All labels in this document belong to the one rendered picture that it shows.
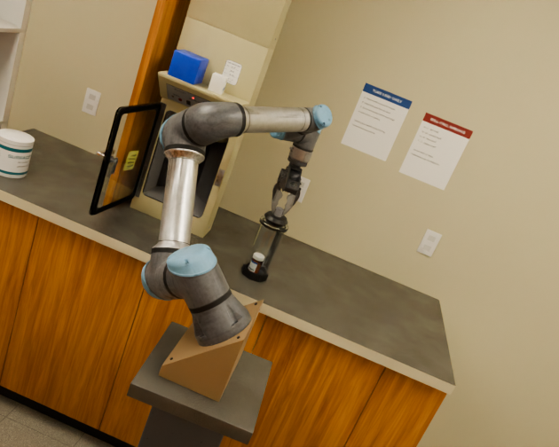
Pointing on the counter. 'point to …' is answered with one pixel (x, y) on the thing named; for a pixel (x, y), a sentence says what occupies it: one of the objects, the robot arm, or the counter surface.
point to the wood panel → (159, 49)
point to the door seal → (111, 153)
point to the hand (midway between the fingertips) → (279, 211)
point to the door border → (107, 157)
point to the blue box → (188, 66)
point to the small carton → (217, 83)
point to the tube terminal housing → (252, 62)
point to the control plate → (183, 96)
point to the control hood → (194, 90)
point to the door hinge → (151, 149)
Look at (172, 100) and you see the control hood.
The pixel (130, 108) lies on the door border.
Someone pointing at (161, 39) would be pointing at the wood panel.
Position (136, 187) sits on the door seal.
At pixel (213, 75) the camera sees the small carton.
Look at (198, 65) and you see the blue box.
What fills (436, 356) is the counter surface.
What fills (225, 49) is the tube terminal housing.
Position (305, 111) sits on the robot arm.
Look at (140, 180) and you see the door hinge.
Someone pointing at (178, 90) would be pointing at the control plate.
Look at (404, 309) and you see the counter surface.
